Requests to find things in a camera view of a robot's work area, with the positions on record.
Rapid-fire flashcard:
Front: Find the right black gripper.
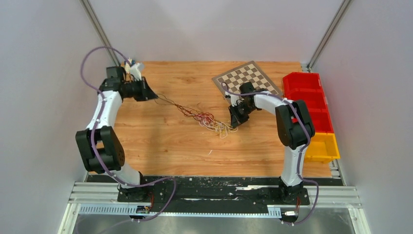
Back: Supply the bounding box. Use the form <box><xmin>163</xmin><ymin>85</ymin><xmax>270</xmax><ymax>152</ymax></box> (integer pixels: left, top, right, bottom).
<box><xmin>229</xmin><ymin>102</ymin><xmax>257</xmax><ymax>130</ymax></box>

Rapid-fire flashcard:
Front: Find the brown cable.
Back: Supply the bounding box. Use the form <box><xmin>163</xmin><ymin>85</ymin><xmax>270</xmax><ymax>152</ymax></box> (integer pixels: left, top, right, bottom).
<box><xmin>154</xmin><ymin>94</ymin><xmax>207</xmax><ymax>117</ymax></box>

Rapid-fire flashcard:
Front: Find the white cable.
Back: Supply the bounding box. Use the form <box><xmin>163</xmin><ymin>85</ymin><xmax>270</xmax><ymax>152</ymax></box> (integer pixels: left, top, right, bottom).
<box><xmin>197</xmin><ymin>111</ymin><xmax>235</xmax><ymax>139</ymax></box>

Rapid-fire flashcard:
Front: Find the yellow cable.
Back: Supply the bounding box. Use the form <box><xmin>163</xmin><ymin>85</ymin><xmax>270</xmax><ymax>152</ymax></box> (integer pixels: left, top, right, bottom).
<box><xmin>213</xmin><ymin>121</ymin><xmax>239</xmax><ymax>137</ymax></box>

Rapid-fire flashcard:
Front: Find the red cable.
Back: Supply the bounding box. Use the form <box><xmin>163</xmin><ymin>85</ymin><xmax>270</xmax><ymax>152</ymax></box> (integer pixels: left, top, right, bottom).
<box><xmin>180</xmin><ymin>106</ymin><xmax>223</xmax><ymax>128</ymax></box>

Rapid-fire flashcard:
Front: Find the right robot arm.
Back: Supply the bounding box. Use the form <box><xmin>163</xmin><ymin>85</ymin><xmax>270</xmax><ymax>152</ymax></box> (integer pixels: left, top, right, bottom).
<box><xmin>221</xmin><ymin>82</ymin><xmax>315</xmax><ymax>204</ymax></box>

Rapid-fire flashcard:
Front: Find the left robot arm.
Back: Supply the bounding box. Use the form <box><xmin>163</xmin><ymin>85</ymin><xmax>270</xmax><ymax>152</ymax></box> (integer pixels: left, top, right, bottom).
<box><xmin>75</xmin><ymin>63</ymin><xmax>158</xmax><ymax>202</ymax></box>

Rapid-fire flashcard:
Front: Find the white toy block car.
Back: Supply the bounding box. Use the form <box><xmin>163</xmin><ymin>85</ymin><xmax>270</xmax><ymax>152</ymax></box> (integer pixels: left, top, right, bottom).
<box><xmin>124</xmin><ymin>58</ymin><xmax>135</xmax><ymax>74</ymax></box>

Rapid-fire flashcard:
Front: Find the checkered chessboard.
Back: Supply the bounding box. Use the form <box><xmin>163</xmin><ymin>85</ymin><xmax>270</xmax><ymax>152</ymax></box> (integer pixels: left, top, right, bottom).
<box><xmin>212</xmin><ymin>61</ymin><xmax>283</xmax><ymax>96</ymax></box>

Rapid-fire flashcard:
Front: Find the red bin far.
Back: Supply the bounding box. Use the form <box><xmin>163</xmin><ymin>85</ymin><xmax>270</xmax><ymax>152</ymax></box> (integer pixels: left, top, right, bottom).
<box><xmin>282</xmin><ymin>72</ymin><xmax>322</xmax><ymax>95</ymax></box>

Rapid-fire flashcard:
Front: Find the red bin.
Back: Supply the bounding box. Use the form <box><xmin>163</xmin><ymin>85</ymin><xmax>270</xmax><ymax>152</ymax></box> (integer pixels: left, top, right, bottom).
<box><xmin>309</xmin><ymin>109</ymin><xmax>334</xmax><ymax>133</ymax></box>
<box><xmin>285</xmin><ymin>90</ymin><xmax>328</xmax><ymax>111</ymax></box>
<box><xmin>282</xmin><ymin>72</ymin><xmax>322</xmax><ymax>95</ymax></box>

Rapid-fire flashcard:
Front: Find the red bin middle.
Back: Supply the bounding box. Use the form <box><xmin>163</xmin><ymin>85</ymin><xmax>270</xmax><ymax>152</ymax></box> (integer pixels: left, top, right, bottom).
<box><xmin>285</xmin><ymin>90</ymin><xmax>328</xmax><ymax>111</ymax></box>

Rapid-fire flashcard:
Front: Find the red bin near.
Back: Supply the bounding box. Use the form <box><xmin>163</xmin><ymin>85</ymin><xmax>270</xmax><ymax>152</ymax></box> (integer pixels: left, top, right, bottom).
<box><xmin>309</xmin><ymin>109</ymin><xmax>334</xmax><ymax>133</ymax></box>

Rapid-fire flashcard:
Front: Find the yellow bin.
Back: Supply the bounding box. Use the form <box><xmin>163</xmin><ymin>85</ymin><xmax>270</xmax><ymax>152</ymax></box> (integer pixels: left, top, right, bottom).
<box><xmin>304</xmin><ymin>132</ymin><xmax>341</xmax><ymax>163</ymax></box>

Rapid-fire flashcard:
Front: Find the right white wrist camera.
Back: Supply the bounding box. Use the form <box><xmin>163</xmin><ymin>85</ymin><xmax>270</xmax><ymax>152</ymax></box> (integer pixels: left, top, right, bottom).
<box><xmin>230</xmin><ymin>95</ymin><xmax>240</xmax><ymax>107</ymax></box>

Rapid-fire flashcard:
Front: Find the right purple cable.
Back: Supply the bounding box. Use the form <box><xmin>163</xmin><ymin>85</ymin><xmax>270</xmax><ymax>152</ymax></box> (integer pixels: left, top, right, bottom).
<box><xmin>220</xmin><ymin>81</ymin><xmax>320</xmax><ymax>226</ymax></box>

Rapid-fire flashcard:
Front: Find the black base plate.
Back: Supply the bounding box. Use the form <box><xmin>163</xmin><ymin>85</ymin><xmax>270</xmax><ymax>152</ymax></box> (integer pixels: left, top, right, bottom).
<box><xmin>85</xmin><ymin>175</ymin><xmax>344</xmax><ymax>214</ymax></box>

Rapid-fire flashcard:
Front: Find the aluminium frame rail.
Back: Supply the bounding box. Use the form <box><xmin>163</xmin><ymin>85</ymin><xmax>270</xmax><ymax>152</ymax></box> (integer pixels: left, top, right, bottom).
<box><xmin>58</xmin><ymin>178</ymin><xmax>370</xmax><ymax>234</ymax></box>

